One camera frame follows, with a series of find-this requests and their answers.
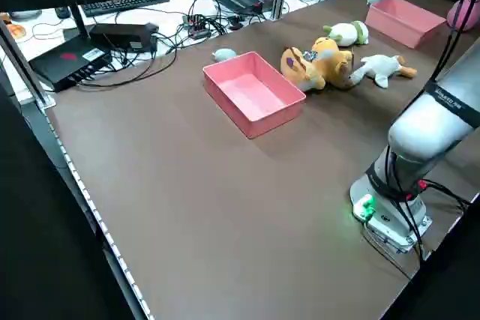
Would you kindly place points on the pink blob plush with eyes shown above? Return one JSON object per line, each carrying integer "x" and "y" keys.
{"x": 463, "y": 14}

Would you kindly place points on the yellow doll with purple mark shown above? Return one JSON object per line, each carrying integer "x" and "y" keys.
{"x": 300, "y": 70}

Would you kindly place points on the aluminium table corner post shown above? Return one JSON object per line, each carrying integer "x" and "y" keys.
{"x": 22, "y": 61}

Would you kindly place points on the black keyboard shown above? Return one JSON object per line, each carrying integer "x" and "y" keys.
{"x": 123, "y": 2}

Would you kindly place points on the white doll with green leaves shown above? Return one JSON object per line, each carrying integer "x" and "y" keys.
{"x": 347, "y": 33}

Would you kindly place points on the pink plastic box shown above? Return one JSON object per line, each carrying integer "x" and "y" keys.
{"x": 405, "y": 22}
{"x": 255, "y": 89}

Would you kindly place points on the white goose doll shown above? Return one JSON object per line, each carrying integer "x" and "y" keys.
{"x": 380, "y": 67}

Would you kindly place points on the black computer box red logo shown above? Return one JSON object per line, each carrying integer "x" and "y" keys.
{"x": 67, "y": 63}

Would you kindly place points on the black power adapter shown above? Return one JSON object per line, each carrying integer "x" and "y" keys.
{"x": 123, "y": 33}

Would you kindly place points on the usb hub with plugs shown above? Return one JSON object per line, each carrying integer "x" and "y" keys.
{"x": 195, "y": 24}

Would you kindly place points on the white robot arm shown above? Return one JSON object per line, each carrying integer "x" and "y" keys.
{"x": 427, "y": 129}

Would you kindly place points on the orange-yellow bear doll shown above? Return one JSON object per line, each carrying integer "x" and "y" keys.
{"x": 332, "y": 59}

